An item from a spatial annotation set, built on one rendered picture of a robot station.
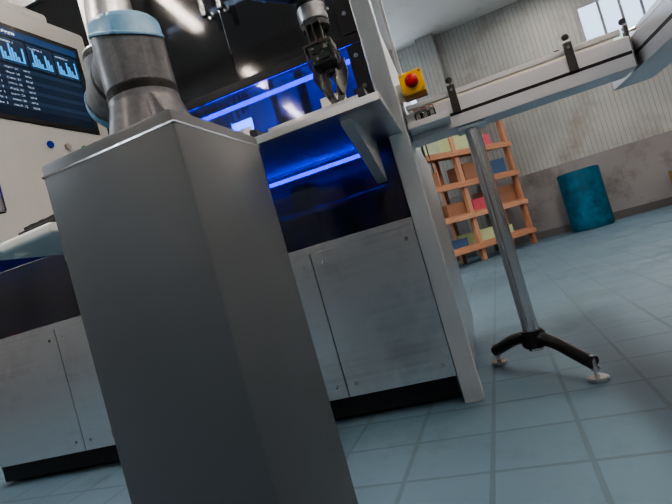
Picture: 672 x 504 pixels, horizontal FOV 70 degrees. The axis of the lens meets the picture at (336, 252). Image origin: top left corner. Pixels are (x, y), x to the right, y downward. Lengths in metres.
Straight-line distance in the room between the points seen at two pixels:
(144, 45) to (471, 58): 8.37
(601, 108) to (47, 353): 8.25
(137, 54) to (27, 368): 1.67
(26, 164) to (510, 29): 8.30
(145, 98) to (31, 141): 0.89
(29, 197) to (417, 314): 1.18
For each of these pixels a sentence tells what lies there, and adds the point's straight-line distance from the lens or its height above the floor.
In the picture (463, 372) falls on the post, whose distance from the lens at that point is 1.56.
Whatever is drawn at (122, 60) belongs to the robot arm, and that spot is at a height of 0.92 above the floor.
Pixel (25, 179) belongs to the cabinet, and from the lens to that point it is 1.63.
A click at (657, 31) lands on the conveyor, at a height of 0.88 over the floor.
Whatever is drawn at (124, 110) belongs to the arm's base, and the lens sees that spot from 0.84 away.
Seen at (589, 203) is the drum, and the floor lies 0.37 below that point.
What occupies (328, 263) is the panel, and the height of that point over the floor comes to 0.53.
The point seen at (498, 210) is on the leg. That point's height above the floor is 0.55.
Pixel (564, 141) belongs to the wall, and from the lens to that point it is 8.80.
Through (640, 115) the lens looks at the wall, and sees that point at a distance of 9.04.
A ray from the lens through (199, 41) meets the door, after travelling 1.87.
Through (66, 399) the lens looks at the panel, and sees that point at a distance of 2.23.
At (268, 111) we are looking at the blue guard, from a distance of 1.68.
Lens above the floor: 0.52
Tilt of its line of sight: 1 degrees up
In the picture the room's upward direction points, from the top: 16 degrees counter-clockwise
